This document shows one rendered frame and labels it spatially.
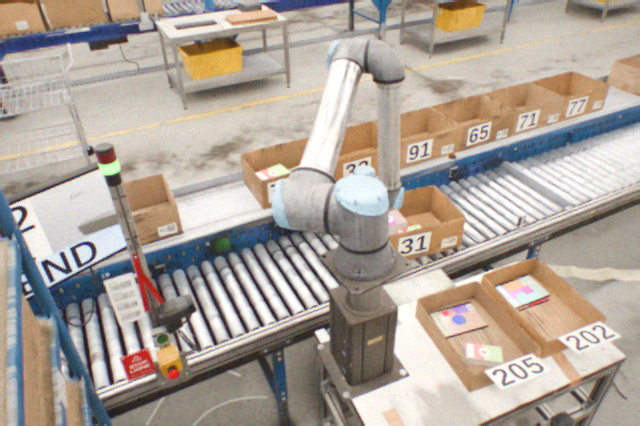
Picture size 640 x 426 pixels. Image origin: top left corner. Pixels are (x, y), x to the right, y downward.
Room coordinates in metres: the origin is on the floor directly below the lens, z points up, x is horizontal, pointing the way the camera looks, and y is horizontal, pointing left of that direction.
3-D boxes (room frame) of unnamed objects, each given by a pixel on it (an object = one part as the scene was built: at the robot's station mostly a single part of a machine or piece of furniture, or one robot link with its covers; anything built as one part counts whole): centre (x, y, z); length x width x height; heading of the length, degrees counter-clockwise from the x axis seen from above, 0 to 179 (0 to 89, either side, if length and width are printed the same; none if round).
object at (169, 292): (1.46, 0.60, 0.72); 0.52 x 0.05 x 0.05; 26
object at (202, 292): (1.51, 0.49, 0.72); 0.52 x 0.05 x 0.05; 26
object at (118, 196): (1.17, 0.56, 1.11); 0.12 x 0.05 x 0.88; 116
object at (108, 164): (1.18, 0.56, 1.62); 0.05 x 0.05 x 0.06
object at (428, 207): (1.89, -0.44, 0.83); 0.39 x 0.29 x 0.17; 108
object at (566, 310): (1.39, -0.86, 0.80); 0.38 x 0.28 x 0.10; 21
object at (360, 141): (2.35, -0.20, 0.96); 0.39 x 0.29 x 0.17; 116
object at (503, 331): (1.25, -0.57, 0.80); 0.38 x 0.28 x 0.10; 20
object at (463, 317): (1.35, -0.54, 0.76); 0.19 x 0.14 x 0.02; 107
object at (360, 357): (1.17, -0.14, 0.91); 0.26 x 0.26 x 0.33; 22
